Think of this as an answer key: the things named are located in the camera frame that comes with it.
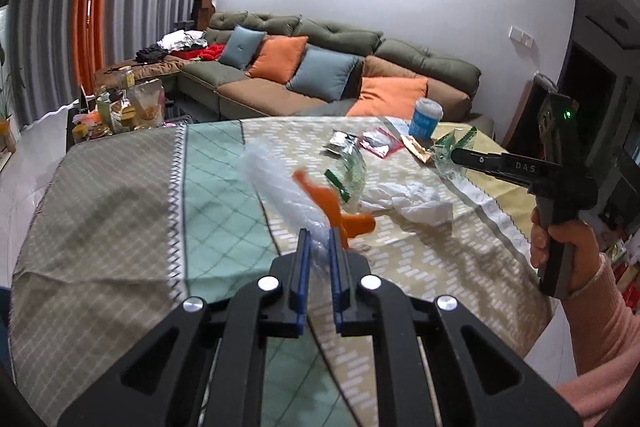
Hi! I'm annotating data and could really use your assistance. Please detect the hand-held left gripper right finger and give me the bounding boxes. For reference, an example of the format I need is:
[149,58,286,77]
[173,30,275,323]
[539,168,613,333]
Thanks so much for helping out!
[329,227,584,427]

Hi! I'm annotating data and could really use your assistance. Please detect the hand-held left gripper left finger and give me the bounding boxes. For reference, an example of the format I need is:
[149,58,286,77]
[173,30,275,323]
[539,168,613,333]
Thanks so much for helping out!
[57,229,313,427]

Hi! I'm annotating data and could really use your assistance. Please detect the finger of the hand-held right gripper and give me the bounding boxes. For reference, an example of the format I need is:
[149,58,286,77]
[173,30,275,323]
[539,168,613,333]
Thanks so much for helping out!
[450,147,569,194]

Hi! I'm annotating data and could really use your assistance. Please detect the clear green printed wrapper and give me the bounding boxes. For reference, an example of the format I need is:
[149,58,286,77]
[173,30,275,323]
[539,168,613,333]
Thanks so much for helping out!
[325,147,368,200]
[432,127,478,172]

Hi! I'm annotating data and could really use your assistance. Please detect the orange peel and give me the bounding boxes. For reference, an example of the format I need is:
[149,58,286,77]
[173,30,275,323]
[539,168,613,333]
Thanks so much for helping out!
[292,169,376,250]

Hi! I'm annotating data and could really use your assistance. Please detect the white tissue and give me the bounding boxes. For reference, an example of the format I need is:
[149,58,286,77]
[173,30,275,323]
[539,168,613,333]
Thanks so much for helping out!
[360,181,453,225]

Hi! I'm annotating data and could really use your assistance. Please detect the person's right forearm pink sleeve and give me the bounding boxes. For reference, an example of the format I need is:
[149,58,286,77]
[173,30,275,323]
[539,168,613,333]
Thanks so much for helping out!
[555,257,640,427]

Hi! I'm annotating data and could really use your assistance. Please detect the person's right hand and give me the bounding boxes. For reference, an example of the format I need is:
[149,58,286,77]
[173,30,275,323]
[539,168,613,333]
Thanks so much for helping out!
[530,207,604,291]

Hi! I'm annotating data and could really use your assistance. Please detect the brown wooden board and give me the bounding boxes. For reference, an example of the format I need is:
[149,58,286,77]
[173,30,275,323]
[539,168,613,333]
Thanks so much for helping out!
[501,77,541,150]

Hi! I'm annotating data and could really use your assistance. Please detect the gold wrapper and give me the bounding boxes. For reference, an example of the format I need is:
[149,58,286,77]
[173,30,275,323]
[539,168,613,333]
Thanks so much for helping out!
[400,134,436,165]

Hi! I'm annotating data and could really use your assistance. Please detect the white cup blue sleeve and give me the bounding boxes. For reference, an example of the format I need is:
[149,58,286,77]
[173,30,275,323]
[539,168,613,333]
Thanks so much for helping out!
[410,97,443,140]

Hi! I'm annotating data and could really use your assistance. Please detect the red wrapper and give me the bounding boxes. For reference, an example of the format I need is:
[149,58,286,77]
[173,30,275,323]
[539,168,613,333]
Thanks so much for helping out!
[361,129,405,158]

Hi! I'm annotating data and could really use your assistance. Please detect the orange cushion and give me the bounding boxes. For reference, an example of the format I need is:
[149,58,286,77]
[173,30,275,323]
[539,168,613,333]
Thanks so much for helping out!
[246,36,309,84]
[346,77,429,118]

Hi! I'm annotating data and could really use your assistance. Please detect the silver wrapper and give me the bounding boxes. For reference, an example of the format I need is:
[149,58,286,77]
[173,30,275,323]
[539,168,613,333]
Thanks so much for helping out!
[322,130,363,156]

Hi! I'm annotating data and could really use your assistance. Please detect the patterned green grey tablecloth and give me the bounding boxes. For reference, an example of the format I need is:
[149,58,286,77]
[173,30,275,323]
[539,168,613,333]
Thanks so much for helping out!
[10,117,556,427]

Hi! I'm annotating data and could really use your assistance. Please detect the large blue cushion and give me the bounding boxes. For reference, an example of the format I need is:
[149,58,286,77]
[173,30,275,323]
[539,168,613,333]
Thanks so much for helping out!
[286,48,363,102]

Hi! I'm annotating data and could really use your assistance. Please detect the green brown sofa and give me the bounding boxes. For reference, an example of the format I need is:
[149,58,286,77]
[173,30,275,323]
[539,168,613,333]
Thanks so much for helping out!
[94,9,497,142]

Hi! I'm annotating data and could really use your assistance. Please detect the clear snack bag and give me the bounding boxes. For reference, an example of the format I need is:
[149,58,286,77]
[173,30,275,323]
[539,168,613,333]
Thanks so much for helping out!
[129,78,166,130]

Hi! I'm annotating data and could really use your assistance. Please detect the small blue cushion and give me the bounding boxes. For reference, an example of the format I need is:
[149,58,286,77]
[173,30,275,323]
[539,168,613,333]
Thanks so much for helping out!
[218,26,267,70]

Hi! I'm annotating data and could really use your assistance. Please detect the red clothes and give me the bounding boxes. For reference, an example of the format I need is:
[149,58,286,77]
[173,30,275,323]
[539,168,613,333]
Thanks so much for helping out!
[177,44,223,62]

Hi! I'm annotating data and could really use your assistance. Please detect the green bottle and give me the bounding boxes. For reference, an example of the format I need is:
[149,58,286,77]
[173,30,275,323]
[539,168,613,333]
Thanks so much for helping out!
[96,93,113,128]

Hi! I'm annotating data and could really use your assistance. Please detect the white clothes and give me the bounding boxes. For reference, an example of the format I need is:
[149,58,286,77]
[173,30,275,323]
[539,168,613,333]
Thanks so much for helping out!
[157,29,208,54]

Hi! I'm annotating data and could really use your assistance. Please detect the dark coffee table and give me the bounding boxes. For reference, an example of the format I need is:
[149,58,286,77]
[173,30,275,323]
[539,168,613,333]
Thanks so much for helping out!
[65,97,193,152]

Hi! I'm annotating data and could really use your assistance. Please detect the black clothes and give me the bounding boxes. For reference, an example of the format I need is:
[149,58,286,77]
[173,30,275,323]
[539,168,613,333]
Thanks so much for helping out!
[135,47,168,64]

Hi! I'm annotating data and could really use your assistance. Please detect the brown wooden stand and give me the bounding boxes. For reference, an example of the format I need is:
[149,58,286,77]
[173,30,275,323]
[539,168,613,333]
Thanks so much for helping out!
[192,0,216,30]

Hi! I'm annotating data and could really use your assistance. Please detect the tall potted plant yellow vase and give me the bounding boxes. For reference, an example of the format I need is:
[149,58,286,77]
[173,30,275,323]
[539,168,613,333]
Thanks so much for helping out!
[0,42,26,155]

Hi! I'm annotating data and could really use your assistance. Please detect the orange curtain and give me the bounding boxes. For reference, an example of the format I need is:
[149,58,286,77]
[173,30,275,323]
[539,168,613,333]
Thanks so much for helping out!
[74,0,115,90]

